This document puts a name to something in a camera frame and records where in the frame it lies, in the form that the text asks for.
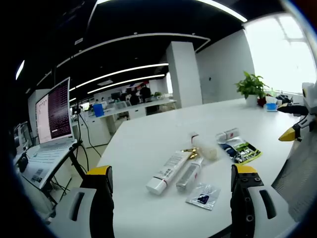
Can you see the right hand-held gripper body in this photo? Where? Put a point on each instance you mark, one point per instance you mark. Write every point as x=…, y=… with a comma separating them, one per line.
x=311, y=99

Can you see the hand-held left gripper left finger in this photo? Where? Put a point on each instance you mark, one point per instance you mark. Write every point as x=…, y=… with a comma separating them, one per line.
x=84, y=210

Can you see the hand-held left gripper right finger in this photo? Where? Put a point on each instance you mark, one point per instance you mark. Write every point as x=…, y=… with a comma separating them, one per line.
x=257, y=210

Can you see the clear skincare sachet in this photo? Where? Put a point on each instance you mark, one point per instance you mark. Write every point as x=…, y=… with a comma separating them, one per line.
x=203, y=198

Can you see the green skincare sachet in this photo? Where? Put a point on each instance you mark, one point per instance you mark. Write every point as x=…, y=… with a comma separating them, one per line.
x=241, y=151

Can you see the white skincare box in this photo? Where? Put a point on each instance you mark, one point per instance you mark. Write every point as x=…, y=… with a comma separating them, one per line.
x=229, y=135

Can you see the silver white skincare bottle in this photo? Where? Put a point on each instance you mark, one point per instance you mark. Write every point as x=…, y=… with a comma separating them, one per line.
x=189, y=177

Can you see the gold skincare sachet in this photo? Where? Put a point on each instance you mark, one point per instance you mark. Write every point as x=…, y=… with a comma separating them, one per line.
x=194, y=149

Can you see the white skincare tube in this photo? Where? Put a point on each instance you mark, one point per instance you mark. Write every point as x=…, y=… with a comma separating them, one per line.
x=168, y=171

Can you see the dark bundle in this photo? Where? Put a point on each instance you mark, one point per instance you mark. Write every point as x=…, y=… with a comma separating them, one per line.
x=284, y=98

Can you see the blue tissue box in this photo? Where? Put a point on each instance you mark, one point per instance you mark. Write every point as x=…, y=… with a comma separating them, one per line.
x=271, y=107

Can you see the dark red pot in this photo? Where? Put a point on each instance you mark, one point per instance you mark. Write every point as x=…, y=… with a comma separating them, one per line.
x=262, y=102

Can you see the white mesh office chair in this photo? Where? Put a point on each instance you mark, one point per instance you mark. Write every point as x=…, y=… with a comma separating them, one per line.
x=297, y=178

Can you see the green potted plant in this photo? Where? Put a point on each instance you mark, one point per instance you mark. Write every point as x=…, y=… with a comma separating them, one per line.
x=251, y=86

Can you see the black laptop stand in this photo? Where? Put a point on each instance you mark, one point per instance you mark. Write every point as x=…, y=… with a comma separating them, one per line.
x=74, y=161

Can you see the black computer mouse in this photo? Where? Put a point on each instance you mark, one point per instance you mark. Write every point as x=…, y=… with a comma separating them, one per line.
x=22, y=163

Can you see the black tripod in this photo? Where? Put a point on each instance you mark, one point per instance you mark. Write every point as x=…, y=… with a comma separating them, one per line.
x=78, y=119

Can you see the blue bin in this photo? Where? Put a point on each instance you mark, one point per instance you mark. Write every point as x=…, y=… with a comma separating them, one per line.
x=98, y=110

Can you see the white laptop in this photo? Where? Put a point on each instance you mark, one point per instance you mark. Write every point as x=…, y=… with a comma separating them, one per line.
x=59, y=111

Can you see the white office desk row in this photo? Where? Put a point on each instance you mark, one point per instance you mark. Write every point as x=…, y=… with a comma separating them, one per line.
x=140, y=112

